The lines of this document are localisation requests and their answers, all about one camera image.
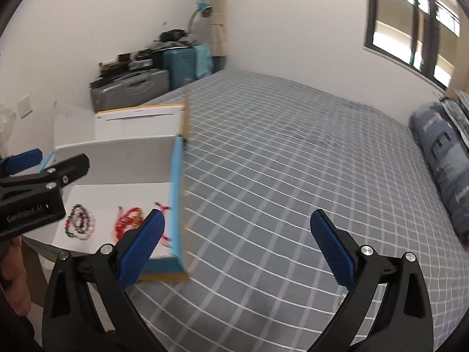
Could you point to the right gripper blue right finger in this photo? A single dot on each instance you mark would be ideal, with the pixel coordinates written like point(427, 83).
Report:
point(404, 318)

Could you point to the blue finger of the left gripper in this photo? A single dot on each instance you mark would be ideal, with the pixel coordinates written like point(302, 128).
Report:
point(58, 175)
point(17, 163)

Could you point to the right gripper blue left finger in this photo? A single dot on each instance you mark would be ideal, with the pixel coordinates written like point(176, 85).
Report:
point(87, 307)

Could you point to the person left hand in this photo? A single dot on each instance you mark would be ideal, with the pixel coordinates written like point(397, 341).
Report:
point(14, 272)

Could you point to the blue yellow cardboard box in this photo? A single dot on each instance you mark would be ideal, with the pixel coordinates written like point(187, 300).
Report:
point(136, 165)

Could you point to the grey hard case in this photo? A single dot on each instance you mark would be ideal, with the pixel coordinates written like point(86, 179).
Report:
point(131, 89)

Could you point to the black clutter on suitcases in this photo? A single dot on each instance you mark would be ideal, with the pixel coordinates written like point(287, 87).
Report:
point(148, 57)

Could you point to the teal suitcase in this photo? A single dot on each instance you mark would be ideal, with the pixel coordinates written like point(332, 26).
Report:
point(187, 64)

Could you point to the folded blue grey quilt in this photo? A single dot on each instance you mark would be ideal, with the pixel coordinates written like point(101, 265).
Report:
point(446, 153)

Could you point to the grey checked bed sheet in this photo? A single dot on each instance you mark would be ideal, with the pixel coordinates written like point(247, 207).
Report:
point(263, 154)

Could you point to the grey checked pillow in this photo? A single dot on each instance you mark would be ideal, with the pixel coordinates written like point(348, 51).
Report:
point(457, 110)

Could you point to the blue desk lamp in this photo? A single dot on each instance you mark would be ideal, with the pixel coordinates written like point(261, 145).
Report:
point(200, 21)

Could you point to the beige left curtain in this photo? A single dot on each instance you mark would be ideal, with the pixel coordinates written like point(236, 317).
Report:
point(218, 27)

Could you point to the dark framed window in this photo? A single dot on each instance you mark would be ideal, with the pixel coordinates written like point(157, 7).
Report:
point(429, 37)

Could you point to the white wall switch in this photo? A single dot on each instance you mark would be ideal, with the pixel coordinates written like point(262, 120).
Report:
point(25, 107)

